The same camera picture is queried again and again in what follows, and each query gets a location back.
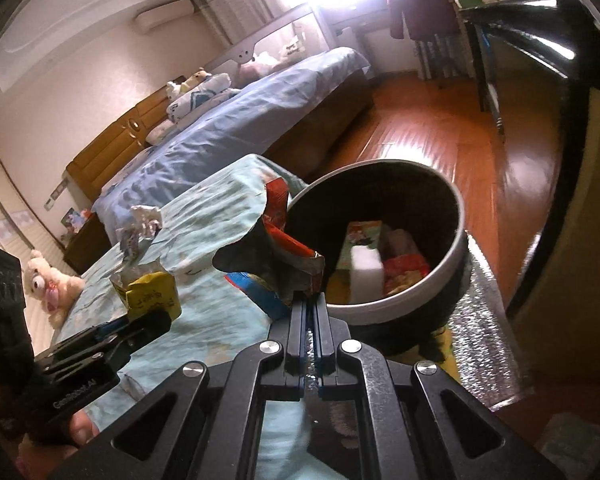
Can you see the red and white plastic bag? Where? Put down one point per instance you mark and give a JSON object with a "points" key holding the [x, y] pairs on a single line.
{"points": [[405, 267]]}

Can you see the dark red hanging garment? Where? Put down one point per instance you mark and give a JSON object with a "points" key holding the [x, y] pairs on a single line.
{"points": [[420, 5]]}

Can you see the white plush toy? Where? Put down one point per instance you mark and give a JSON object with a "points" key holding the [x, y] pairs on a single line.
{"points": [[174, 89]]}

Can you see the wooden headboard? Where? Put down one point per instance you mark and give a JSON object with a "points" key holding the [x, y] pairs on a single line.
{"points": [[110, 145]]}

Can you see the green drink carton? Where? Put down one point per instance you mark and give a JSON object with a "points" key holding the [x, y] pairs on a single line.
{"points": [[362, 232]]}

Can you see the sheer patterned curtain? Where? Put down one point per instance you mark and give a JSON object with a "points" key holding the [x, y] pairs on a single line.
{"points": [[240, 0]]}

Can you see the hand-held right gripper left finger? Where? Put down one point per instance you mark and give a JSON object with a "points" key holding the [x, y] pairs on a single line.
{"points": [[300, 320]]}

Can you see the white crib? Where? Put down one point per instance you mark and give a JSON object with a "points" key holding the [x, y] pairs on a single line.
{"points": [[275, 30]]}

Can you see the cream plush toy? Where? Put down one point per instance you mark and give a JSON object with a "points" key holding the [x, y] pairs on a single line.
{"points": [[196, 79]]}

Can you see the bed with blue sheet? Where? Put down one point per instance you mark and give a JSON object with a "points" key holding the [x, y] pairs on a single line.
{"points": [[220, 130]]}

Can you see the floral light blue tablecloth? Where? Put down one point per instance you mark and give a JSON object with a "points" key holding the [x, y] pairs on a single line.
{"points": [[215, 200]]}

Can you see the yellow wrapper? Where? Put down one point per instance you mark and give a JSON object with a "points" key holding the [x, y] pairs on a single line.
{"points": [[155, 292]]}

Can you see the crumpled silvery white wrapper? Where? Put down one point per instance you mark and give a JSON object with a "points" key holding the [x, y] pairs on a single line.
{"points": [[142, 225]]}

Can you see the round black trash bin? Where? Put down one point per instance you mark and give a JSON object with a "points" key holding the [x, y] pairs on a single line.
{"points": [[340, 195]]}

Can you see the wooden nightstand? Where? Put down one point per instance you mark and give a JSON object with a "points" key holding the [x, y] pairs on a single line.
{"points": [[87, 245]]}

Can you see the white air conditioner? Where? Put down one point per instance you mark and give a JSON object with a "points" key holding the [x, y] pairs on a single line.
{"points": [[162, 16]]}

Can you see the silver foil floor mat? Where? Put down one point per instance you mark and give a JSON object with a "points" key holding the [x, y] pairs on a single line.
{"points": [[485, 340]]}

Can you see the orange foam fruit net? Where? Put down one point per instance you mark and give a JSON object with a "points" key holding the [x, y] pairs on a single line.
{"points": [[337, 287]]}

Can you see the colourful snack wrapper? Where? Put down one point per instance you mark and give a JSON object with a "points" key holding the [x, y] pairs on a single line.
{"points": [[252, 287]]}

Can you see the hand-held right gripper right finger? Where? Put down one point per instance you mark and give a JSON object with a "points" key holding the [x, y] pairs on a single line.
{"points": [[320, 320]]}

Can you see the cream teddy bear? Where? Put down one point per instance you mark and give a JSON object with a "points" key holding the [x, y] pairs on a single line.
{"points": [[50, 285]]}

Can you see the white and blue printed pillow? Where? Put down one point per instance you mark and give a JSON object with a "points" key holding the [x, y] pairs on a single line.
{"points": [[200, 95]]}

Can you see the white foam block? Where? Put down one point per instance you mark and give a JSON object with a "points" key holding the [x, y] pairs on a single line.
{"points": [[366, 275]]}

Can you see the pale pillow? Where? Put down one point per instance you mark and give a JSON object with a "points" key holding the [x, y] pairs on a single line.
{"points": [[161, 132]]}

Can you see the person's left hand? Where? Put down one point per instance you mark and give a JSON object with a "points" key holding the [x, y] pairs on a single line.
{"points": [[82, 430]]}

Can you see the red snack bag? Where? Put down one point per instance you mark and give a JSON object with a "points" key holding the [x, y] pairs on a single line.
{"points": [[280, 240]]}

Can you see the black glossy curved frame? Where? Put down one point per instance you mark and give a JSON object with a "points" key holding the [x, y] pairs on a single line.
{"points": [[575, 110]]}

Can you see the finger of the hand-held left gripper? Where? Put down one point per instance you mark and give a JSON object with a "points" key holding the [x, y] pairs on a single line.
{"points": [[107, 331], [145, 327]]}

